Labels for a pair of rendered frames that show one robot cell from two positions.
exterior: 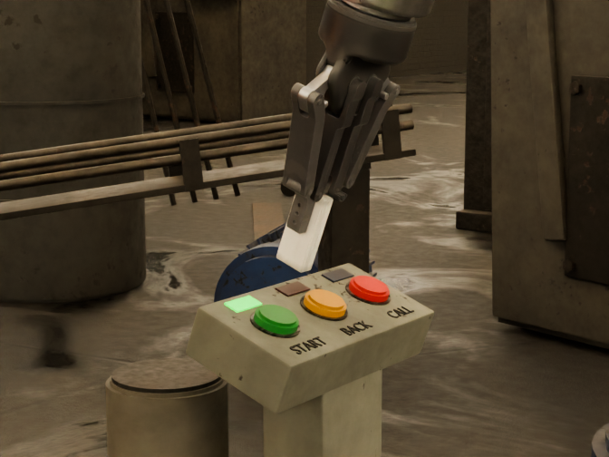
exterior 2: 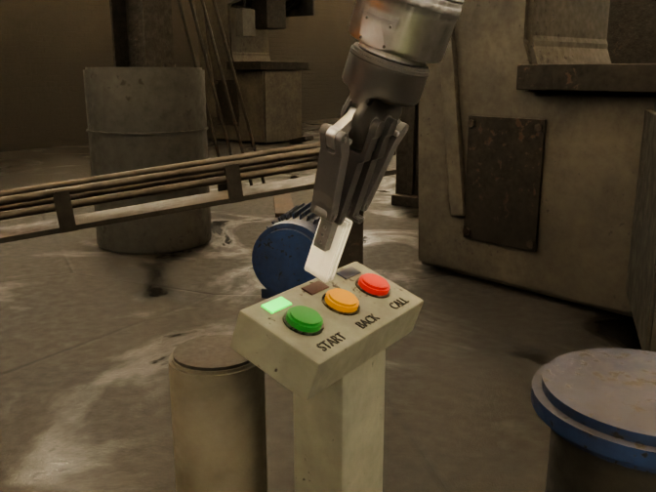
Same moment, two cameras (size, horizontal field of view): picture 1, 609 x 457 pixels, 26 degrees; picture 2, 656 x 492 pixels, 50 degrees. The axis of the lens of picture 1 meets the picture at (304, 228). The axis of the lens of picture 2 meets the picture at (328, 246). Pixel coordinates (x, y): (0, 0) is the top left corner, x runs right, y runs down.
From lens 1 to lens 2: 0.42 m
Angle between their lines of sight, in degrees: 5
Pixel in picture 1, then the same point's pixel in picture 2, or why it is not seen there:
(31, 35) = (137, 92)
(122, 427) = (182, 396)
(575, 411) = (473, 322)
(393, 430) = not seen: hidden behind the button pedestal
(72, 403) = (164, 321)
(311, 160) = (336, 190)
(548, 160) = (454, 167)
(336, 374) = (353, 360)
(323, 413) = (342, 391)
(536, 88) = (447, 123)
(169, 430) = (218, 399)
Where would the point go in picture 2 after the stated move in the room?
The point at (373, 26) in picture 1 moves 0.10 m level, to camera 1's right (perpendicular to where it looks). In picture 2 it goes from (394, 71) to (510, 71)
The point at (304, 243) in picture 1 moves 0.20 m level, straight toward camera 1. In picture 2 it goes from (328, 259) to (340, 329)
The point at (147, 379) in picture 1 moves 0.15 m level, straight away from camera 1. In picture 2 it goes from (200, 357) to (201, 316)
